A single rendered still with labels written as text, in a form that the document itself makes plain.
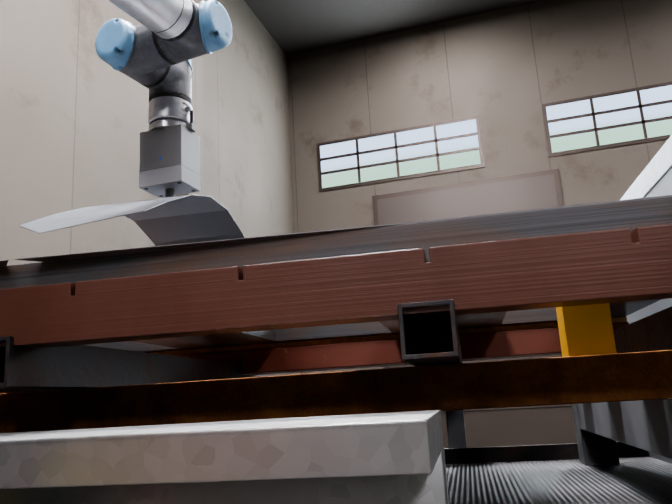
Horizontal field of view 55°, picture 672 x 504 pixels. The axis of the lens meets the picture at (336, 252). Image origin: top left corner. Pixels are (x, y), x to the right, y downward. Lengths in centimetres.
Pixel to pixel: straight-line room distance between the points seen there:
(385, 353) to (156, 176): 55
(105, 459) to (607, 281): 42
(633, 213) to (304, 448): 41
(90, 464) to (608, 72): 938
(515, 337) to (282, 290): 74
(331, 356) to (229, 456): 91
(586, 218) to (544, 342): 65
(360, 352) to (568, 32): 883
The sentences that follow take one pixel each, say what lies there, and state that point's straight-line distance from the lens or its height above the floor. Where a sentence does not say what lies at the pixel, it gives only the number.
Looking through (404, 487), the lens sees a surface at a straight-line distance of 55.
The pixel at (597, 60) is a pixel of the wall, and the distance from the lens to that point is 971.
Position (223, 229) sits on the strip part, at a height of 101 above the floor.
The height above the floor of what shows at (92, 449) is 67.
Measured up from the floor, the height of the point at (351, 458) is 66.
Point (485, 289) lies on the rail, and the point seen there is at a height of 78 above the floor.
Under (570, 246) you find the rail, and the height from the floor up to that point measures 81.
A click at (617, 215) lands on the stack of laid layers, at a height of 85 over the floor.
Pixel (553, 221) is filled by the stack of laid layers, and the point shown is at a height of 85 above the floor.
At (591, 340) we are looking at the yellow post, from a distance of 77.
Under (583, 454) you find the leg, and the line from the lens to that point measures 133.
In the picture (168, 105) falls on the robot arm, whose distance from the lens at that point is 119.
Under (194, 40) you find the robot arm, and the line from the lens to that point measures 107.
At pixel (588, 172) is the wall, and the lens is 911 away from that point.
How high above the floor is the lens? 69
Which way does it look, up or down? 13 degrees up
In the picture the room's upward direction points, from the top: 3 degrees counter-clockwise
